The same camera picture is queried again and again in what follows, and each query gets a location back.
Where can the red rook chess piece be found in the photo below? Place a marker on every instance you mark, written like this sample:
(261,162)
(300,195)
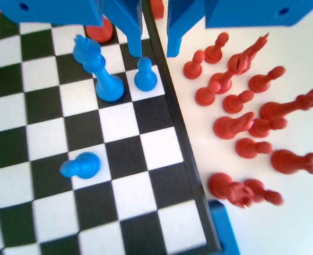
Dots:
(283,160)
(220,184)

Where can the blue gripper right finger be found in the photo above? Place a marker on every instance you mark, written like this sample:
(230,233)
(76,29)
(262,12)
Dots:
(177,16)

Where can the blue base plate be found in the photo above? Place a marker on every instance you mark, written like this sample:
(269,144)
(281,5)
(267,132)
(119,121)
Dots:
(225,231)

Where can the red queen chess piece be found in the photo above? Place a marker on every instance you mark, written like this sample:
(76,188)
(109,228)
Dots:
(276,110)

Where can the blue pawn chess piece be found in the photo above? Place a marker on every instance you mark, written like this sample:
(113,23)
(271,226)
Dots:
(82,166)
(145,78)

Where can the red pawn chess piece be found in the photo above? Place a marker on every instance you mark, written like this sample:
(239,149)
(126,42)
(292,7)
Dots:
(193,70)
(271,197)
(204,97)
(260,127)
(215,54)
(245,148)
(258,83)
(232,105)

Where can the blue queen chess piece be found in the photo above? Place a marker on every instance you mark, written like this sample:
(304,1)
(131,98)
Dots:
(110,89)

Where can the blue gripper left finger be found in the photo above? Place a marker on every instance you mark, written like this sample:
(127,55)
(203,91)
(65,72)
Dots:
(119,16)

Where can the red bishop chess piece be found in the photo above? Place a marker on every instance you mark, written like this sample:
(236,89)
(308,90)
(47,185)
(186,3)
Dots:
(99,33)

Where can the black white chessboard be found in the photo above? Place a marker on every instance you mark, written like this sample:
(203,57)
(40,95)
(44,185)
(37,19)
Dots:
(156,148)

